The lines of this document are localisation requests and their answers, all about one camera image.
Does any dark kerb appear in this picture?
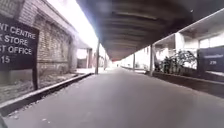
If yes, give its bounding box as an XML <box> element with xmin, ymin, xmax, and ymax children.
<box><xmin>0</xmin><ymin>72</ymin><xmax>93</xmax><ymax>118</ymax></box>

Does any white building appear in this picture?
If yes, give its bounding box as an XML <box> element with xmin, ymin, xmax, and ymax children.
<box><xmin>120</xmin><ymin>8</ymin><xmax>224</xmax><ymax>73</ymax></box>

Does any low dark planter wall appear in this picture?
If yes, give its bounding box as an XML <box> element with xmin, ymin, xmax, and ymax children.
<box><xmin>145</xmin><ymin>70</ymin><xmax>224</xmax><ymax>100</ymax></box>

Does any leafy bush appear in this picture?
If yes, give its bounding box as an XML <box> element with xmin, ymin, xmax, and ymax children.
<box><xmin>159</xmin><ymin>49</ymin><xmax>198</xmax><ymax>75</ymax></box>

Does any gravel strip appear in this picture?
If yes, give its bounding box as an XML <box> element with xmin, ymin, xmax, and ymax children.
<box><xmin>0</xmin><ymin>73</ymin><xmax>78</xmax><ymax>104</ymax></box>

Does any grey asphalt path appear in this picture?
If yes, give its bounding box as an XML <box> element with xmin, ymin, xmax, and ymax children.
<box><xmin>3</xmin><ymin>67</ymin><xmax>224</xmax><ymax>128</ymax></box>

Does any dark blue sign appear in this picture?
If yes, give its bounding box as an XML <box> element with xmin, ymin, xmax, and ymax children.
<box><xmin>196</xmin><ymin>46</ymin><xmax>224</xmax><ymax>75</ymax></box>

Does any dark walkway canopy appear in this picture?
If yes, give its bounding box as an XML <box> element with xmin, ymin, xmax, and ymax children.
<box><xmin>75</xmin><ymin>0</ymin><xmax>224</xmax><ymax>62</ymax></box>

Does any row of canopy posts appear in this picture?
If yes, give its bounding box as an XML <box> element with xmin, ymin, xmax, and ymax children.
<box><xmin>94</xmin><ymin>39</ymin><xmax>155</xmax><ymax>77</ymax></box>

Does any dark sign board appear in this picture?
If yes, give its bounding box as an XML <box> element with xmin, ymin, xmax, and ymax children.
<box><xmin>0</xmin><ymin>14</ymin><xmax>40</xmax><ymax>91</ymax></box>

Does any brick building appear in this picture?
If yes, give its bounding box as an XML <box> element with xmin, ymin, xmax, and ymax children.
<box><xmin>0</xmin><ymin>0</ymin><xmax>93</xmax><ymax>85</ymax></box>

